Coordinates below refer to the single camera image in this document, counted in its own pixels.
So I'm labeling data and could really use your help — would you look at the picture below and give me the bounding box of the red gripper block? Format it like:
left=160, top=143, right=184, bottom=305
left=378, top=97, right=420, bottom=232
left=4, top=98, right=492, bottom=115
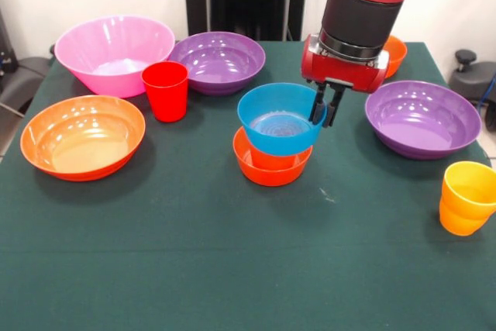
left=301, top=34, right=391, bottom=129

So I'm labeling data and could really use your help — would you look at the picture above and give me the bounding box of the blue bowl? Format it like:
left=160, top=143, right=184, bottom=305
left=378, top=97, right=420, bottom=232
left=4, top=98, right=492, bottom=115
left=236, top=82, right=329, bottom=157

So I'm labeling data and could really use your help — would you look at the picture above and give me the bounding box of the small orange bowl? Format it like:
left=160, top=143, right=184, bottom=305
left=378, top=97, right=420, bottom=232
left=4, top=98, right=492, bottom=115
left=232, top=126, right=314, bottom=188
left=381, top=35, right=408, bottom=79

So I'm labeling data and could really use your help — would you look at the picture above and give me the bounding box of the purple bowl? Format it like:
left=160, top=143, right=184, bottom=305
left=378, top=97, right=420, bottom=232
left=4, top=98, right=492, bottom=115
left=364, top=80, right=482, bottom=160
left=168, top=31, right=267, bottom=98

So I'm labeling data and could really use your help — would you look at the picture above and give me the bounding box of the red cup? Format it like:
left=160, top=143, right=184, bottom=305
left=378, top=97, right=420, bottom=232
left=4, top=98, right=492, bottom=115
left=140, top=60, right=190, bottom=123

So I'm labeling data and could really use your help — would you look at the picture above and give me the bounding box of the yellow cup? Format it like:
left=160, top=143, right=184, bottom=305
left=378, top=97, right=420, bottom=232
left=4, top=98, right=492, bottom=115
left=441, top=160, right=496, bottom=222

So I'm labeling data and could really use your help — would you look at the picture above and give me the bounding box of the dark green tablecloth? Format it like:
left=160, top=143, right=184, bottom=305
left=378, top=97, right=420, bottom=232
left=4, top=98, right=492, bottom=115
left=0, top=40, right=496, bottom=331

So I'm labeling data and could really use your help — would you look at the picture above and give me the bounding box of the light orange cup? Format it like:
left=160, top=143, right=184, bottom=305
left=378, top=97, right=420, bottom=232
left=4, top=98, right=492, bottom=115
left=439, top=195, right=490, bottom=237

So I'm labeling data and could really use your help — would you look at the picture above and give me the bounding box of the pink bowl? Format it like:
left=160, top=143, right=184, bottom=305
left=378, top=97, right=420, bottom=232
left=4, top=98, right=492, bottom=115
left=53, top=16, right=176, bottom=98

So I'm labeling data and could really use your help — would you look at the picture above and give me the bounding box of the large orange bowl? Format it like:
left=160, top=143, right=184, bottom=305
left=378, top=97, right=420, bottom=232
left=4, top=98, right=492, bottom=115
left=19, top=95, right=146, bottom=182

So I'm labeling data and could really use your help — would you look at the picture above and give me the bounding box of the black pedestal foot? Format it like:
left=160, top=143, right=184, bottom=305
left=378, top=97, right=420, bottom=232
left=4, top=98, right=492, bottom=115
left=448, top=49, right=496, bottom=102

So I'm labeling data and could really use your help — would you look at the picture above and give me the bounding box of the blue cable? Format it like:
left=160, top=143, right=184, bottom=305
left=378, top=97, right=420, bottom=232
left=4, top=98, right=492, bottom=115
left=476, top=74, right=496, bottom=109

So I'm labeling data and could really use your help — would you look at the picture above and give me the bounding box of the grey pedestal foot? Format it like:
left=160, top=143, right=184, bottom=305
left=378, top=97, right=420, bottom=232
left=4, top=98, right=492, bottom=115
left=0, top=57, right=51, bottom=105

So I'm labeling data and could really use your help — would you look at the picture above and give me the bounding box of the black equipment frame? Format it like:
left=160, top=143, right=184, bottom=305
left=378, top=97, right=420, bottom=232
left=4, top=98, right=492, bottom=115
left=0, top=9, right=17, bottom=73

